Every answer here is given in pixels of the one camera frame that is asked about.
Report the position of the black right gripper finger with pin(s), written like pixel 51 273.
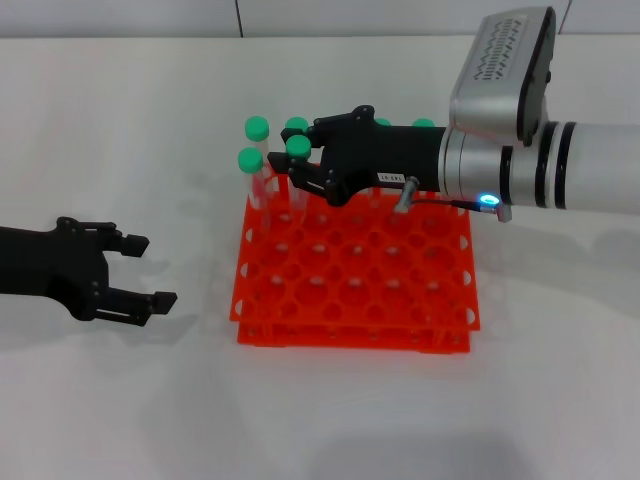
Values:
pixel 332 125
pixel 277 162

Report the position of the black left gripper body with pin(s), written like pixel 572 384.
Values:
pixel 50 265

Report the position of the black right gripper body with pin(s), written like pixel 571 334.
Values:
pixel 390 155

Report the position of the clear test tube green cap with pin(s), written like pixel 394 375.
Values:
pixel 423 123
pixel 250 160
pixel 256 128
pixel 297 123
pixel 384 122
pixel 298 146

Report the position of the orange test tube rack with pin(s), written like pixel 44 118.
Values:
pixel 350 260

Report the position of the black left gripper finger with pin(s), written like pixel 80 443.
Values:
pixel 136 246
pixel 164 303

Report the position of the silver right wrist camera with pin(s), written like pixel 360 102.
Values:
pixel 495 100

